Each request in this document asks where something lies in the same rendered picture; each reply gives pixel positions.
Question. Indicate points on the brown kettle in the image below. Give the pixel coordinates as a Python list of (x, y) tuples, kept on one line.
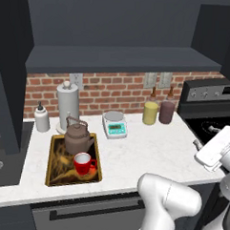
[(76, 138)]

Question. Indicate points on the dark grey cabinet door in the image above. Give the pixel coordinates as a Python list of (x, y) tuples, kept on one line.
[(226, 33), (8, 82)]

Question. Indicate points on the maroon bottle with brown cap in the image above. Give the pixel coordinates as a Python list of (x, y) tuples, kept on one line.
[(166, 112)]

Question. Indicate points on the grey wall switch plate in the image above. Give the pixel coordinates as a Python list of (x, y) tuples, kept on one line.
[(150, 80), (165, 79)]

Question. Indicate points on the dark sink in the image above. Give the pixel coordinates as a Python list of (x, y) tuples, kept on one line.
[(6, 159)]

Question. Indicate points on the white paper towel roll holder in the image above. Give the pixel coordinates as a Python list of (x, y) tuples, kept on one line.
[(68, 105)]

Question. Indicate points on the grey dishwasher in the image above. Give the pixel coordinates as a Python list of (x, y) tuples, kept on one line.
[(89, 219)]

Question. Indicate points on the yellow bottle with brown cap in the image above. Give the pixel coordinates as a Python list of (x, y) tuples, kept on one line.
[(150, 113)]

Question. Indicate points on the red mug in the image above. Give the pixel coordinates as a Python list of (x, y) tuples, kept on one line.
[(82, 164)]

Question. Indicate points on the white kitchen scale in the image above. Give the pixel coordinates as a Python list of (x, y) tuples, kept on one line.
[(115, 124)]

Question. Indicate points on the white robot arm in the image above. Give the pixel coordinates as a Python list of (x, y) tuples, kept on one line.
[(166, 199)]

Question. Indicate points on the dark grey wall cabinet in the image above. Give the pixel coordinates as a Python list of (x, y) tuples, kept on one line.
[(118, 31)]

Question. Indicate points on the white soap dispenser bottle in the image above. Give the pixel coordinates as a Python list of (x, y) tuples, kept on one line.
[(42, 119)]

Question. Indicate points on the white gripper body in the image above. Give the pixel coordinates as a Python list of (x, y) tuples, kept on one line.
[(217, 147)]

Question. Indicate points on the black and silver stove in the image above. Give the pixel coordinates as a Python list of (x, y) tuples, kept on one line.
[(203, 102)]

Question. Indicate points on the dark tray with gold rim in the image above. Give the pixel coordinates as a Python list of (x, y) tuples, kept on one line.
[(58, 176)]

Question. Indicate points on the white wall outlet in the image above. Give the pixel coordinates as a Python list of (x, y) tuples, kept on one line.
[(76, 80)]

